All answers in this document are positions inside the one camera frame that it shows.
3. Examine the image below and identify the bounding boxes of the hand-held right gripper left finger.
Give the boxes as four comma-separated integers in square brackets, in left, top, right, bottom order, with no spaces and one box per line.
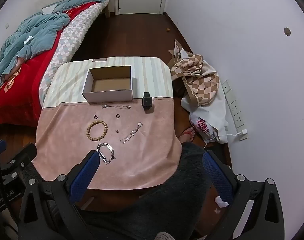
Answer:
[17,151,100,240]

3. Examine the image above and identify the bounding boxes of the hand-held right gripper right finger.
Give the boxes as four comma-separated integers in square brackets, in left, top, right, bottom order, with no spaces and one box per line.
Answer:
[202,151,285,240]

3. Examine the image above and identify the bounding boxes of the chunky silver chain bracelet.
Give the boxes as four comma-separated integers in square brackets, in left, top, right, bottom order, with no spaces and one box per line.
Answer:
[97,143,116,165]

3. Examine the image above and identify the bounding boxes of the wooden bead bracelet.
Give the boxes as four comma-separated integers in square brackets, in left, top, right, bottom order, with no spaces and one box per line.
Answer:
[86,120,108,141]

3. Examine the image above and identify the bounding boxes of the silver disc chain bracelet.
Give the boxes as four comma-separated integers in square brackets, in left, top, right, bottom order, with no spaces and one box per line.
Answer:
[120,122,143,144]

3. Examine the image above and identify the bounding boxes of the thin silver chain necklace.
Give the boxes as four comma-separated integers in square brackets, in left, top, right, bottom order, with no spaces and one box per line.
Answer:
[101,104,132,110]

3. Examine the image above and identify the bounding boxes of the cardboard box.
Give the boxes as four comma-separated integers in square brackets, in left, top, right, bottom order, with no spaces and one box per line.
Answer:
[81,65,134,104]

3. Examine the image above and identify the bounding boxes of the white paper scrap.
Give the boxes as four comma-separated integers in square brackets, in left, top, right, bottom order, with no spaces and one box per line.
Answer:
[215,196,228,208]

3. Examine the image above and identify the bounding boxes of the white printed plastic bag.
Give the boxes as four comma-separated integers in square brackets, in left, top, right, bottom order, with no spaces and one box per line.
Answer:
[189,111,218,143]

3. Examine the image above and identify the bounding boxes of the red floral blanket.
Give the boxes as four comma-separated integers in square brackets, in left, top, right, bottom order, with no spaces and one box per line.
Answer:
[0,1,102,127]

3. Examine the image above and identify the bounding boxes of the foot in red sandal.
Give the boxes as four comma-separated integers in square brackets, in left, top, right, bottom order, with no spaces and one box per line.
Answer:
[178,127,196,143]

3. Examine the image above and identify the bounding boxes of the dark fuzzy trousers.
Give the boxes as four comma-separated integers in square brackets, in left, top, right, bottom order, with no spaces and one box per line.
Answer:
[25,142,217,240]

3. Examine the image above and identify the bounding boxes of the pink striped tablecloth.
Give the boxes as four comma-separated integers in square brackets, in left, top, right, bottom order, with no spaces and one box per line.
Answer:
[33,56,183,190]

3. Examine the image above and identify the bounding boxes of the beige checkered cloth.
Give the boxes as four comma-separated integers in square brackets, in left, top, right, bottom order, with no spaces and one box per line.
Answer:
[170,54,220,107]

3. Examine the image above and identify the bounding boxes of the blue quilt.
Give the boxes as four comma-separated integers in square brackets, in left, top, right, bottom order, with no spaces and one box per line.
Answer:
[0,0,110,90]

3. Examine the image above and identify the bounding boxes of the checkered bedsheet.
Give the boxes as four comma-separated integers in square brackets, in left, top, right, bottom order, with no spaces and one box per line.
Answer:
[39,1,110,105]

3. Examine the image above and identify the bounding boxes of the white cable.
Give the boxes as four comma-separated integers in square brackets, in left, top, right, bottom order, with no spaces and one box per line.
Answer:
[204,132,241,150]

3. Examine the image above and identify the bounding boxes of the wooden bed frame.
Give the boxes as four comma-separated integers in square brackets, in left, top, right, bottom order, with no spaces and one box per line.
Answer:
[104,0,116,18]

